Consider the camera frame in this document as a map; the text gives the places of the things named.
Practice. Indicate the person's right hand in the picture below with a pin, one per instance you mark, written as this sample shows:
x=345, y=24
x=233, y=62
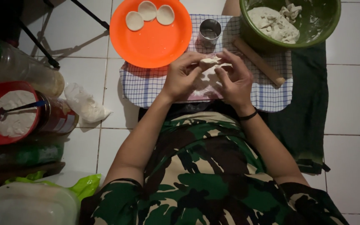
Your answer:
x=237, y=82

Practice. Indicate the person's left hand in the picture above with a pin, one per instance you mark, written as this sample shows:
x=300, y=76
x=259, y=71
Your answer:
x=180, y=79

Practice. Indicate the white dough piece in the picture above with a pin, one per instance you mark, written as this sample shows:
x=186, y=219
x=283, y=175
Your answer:
x=212, y=67

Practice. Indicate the wooden rolling pin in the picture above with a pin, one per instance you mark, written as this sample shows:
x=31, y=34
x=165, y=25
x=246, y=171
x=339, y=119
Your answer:
x=258, y=61

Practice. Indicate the blue checkered white cloth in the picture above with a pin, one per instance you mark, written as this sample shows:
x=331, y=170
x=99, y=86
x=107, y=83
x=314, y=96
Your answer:
x=145, y=86

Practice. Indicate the black wrist band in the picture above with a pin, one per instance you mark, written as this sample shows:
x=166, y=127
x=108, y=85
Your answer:
x=248, y=116

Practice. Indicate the orange plastic plate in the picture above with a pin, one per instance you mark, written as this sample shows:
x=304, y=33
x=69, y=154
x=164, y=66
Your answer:
x=150, y=32

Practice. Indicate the round metal cutter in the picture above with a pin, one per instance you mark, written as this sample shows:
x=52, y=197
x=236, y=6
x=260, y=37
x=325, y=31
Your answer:
x=209, y=32

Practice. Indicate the round white dough disc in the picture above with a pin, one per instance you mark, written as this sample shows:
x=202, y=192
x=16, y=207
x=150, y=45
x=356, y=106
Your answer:
x=134, y=21
x=165, y=14
x=147, y=10

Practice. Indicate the white dough lump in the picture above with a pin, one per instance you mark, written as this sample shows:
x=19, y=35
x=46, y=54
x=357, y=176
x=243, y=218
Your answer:
x=273, y=25

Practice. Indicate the dark green cloth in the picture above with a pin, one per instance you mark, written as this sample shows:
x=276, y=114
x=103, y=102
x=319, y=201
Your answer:
x=305, y=118

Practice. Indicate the green plastic bowl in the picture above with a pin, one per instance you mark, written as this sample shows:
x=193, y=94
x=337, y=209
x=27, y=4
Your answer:
x=314, y=28

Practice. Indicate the camouflage shirt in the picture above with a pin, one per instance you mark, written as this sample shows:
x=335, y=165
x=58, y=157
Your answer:
x=208, y=175

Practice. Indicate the white plastic bag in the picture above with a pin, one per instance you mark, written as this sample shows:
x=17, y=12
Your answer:
x=84, y=103

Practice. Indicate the dark jar with label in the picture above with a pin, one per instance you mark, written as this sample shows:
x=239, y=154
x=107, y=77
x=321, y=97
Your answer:
x=56, y=114

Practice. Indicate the green plastic bag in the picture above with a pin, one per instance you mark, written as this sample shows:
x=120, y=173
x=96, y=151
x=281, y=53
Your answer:
x=84, y=186

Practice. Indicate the black tripod stand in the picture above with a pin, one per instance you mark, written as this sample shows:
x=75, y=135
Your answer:
x=39, y=43

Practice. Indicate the clear plastic jar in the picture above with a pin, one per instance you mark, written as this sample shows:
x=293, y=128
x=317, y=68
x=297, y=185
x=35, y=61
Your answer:
x=27, y=70

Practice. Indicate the green plastic packet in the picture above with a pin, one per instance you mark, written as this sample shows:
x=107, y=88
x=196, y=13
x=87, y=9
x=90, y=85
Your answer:
x=33, y=154

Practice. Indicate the white flour heap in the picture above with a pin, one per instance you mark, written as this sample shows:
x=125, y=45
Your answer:
x=14, y=114

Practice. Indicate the white plastic container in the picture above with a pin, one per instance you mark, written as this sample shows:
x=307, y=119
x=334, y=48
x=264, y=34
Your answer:
x=30, y=204

